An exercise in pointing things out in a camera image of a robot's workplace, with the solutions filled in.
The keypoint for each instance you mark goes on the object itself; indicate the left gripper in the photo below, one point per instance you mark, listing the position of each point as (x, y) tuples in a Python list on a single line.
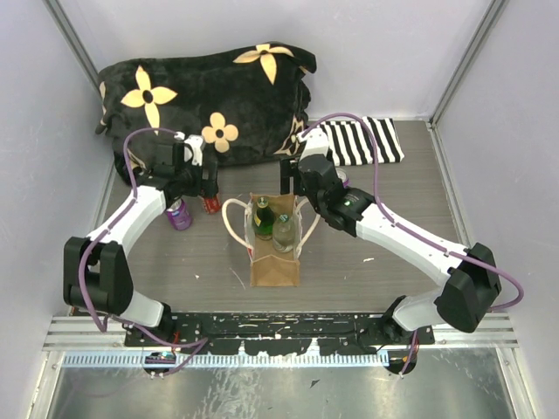
[(206, 188)]

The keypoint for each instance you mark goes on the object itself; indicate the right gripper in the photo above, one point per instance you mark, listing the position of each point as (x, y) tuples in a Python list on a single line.
[(287, 171)]

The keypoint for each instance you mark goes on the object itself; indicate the red cola can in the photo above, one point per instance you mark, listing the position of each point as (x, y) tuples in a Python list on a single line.
[(211, 204)]

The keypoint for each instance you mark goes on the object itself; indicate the purple soda can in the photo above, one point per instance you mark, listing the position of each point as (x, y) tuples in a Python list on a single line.
[(342, 175)]

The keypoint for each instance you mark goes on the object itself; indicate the green glass bottle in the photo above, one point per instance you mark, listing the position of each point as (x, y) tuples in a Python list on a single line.
[(263, 218)]

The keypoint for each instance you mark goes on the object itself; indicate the clear glass bottle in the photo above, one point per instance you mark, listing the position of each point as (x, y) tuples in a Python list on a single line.
[(283, 233)]

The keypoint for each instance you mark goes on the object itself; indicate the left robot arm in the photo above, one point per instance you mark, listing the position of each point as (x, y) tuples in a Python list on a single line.
[(96, 275)]

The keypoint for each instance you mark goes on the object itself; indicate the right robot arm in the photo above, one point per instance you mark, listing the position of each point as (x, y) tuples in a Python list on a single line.
[(466, 278)]

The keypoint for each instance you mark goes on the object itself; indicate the purple can at left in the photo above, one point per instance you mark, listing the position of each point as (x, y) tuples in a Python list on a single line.
[(178, 215)]

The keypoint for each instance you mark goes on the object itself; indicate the black white striped cloth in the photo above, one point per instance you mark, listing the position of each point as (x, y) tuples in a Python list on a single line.
[(350, 145)]

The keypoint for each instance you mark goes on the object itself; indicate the black floral plush blanket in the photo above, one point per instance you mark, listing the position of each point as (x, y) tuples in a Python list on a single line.
[(249, 104)]

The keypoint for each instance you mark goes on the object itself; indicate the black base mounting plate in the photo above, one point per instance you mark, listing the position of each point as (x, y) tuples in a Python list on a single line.
[(285, 333)]

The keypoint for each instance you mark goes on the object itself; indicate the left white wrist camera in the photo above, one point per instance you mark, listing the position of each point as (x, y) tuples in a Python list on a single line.
[(193, 148)]

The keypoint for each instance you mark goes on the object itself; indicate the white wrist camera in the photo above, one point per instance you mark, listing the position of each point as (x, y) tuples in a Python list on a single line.
[(315, 142), (193, 148)]

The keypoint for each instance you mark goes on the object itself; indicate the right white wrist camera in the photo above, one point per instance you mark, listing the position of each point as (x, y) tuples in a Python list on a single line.
[(315, 142)]

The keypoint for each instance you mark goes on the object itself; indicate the aluminium rail frame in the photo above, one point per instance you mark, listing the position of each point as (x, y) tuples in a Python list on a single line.
[(83, 345)]

